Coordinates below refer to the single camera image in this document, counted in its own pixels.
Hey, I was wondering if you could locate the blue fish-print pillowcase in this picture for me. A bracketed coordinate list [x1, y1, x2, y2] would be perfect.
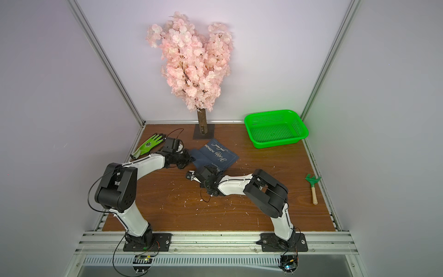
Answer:
[190, 138, 239, 172]

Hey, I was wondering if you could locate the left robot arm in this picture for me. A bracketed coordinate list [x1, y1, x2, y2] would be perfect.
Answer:
[94, 137, 195, 248]

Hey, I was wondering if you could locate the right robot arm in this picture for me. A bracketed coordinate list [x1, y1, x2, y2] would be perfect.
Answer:
[186, 166, 300, 249]

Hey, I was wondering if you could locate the green black work glove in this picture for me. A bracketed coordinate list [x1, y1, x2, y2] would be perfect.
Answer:
[130, 133, 166, 160]

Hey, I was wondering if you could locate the green plastic basket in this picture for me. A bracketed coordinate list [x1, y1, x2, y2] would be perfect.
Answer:
[244, 110, 309, 149]

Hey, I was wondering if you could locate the pink cherry blossom tree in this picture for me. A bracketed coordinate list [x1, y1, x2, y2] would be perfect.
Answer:
[147, 12, 233, 136]

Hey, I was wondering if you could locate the green toy rake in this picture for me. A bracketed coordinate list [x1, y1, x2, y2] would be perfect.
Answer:
[305, 174, 321, 205]

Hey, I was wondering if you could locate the left controller board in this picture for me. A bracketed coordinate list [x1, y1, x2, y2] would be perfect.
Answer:
[132, 255, 154, 276]

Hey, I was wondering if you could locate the controller board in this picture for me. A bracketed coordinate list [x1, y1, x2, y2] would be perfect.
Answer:
[132, 255, 154, 276]
[279, 255, 299, 274]

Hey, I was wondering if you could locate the right controller board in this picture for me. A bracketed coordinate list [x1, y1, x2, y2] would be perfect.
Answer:
[279, 255, 299, 274]

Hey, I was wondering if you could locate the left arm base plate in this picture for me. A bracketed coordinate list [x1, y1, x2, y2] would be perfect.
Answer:
[123, 233, 173, 252]

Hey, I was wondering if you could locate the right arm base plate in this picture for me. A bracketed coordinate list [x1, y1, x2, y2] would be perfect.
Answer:
[256, 232, 309, 252]

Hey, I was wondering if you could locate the aluminium front rail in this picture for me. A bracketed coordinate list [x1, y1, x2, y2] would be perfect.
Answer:
[75, 231, 358, 255]

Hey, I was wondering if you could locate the aluminium frame corner post left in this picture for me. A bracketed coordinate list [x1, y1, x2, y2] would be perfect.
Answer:
[67, 0, 145, 127]

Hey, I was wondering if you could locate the aluminium frame corner post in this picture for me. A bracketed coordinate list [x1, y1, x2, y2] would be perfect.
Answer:
[301, 0, 361, 121]
[67, 0, 145, 127]

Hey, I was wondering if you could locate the aluminium frame corner post right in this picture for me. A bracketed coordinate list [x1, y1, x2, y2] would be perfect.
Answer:
[301, 0, 361, 121]

